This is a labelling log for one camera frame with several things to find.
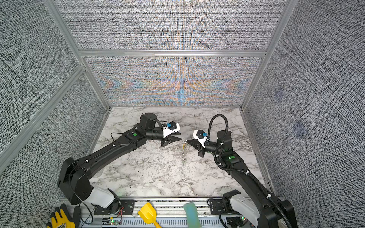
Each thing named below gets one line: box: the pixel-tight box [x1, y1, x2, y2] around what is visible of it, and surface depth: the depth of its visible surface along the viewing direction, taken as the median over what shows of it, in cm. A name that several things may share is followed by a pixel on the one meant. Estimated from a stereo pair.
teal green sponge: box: [183, 202, 203, 228], surface depth 72 cm
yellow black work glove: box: [46, 203, 81, 228], surface depth 70 cm
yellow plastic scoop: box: [138, 201, 162, 228], surface depth 73 cm
